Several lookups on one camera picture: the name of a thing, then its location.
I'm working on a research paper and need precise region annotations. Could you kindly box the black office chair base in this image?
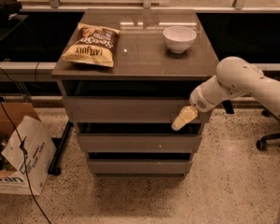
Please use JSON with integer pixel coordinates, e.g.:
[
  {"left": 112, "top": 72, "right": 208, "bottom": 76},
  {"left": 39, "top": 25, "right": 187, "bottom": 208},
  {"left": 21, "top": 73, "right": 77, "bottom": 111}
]
[{"left": 256, "top": 108, "right": 280, "bottom": 151}]

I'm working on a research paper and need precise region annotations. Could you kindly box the black cable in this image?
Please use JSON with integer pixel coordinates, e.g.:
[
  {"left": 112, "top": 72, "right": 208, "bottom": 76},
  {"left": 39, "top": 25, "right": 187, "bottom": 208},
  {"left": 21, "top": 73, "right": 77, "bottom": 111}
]
[{"left": 0, "top": 61, "right": 53, "bottom": 224}]

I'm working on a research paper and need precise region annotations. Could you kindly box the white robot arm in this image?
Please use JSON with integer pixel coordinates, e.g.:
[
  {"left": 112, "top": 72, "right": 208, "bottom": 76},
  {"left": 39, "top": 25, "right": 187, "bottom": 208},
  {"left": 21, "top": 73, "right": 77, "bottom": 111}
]
[{"left": 173, "top": 57, "right": 280, "bottom": 224}]

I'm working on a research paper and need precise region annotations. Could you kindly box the white bowl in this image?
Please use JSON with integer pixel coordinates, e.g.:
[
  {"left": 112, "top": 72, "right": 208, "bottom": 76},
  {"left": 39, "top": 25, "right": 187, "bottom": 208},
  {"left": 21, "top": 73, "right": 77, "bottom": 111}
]
[{"left": 162, "top": 26, "right": 197, "bottom": 53}]

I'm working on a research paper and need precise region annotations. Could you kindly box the grey bottom drawer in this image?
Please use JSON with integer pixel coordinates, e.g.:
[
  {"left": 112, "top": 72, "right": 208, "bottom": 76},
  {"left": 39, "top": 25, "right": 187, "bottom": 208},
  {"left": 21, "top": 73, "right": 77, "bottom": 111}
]
[{"left": 87, "top": 161, "right": 192, "bottom": 175}]

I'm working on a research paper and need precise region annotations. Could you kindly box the black bag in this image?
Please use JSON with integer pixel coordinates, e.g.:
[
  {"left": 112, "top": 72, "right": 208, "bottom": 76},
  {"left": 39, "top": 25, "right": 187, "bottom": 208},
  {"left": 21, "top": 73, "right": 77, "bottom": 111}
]
[{"left": 0, "top": 0, "right": 22, "bottom": 21}]

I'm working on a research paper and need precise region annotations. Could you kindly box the grey top drawer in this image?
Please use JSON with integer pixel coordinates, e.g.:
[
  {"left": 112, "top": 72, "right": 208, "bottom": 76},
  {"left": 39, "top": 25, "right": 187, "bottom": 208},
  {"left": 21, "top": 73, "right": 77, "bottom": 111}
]
[{"left": 62, "top": 95, "right": 216, "bottom": 124}]

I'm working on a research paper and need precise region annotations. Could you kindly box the grey middle drawer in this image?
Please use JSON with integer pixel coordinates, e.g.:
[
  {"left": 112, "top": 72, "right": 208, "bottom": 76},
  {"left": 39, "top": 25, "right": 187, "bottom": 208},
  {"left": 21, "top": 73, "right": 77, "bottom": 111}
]
[{"left": 77, "top": 133, "right": 202, "bottom": 153}]

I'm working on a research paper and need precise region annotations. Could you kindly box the black table leg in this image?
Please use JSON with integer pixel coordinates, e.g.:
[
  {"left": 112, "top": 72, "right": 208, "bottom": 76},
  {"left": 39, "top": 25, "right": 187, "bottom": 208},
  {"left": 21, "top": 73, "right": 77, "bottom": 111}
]
[{"left": 48, "top": 121, "right": 73, "bottom": 175}]

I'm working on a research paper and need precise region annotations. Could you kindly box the grey drawer cabinet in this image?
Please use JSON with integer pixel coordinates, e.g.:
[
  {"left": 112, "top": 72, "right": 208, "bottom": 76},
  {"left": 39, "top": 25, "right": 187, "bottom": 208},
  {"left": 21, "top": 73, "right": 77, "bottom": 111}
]
[{"left": 52, "top": 8, "right": 218, "bottom": 177}]

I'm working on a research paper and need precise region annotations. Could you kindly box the grey drawer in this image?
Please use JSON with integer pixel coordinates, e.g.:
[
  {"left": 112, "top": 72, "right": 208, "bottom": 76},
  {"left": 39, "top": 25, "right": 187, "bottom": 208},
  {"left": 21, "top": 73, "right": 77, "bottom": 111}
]
[
  {"left": 77, "top": 133, "right": 202, "bottom": 153},
  {"left": 62, "top": 95, "right": 216, "bottom": 124},
  {"left": 87, "top": 161, "right": 192, "bottom": 175}
]

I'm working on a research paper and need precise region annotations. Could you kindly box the yellow chip bag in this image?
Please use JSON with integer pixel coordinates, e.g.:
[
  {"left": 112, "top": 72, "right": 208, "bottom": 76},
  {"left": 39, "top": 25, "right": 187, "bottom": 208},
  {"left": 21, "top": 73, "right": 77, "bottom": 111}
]
[{"left": 62, "top": 23, "right": 120, "bottom": 67}]

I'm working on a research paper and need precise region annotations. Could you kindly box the cardboard box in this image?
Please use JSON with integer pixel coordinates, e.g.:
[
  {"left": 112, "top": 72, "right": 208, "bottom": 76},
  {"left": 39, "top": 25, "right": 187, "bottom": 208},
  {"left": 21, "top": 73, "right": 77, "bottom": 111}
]
[{"left": 0, "top": 103, "right": 56, "bottom": 195}]

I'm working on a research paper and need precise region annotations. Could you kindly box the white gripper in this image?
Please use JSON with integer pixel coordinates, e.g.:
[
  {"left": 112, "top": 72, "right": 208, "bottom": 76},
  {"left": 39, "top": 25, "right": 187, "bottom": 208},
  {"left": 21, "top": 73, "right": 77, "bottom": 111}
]
[{"left": 172, "top": 85, "right": 215, "bottom": 131}]

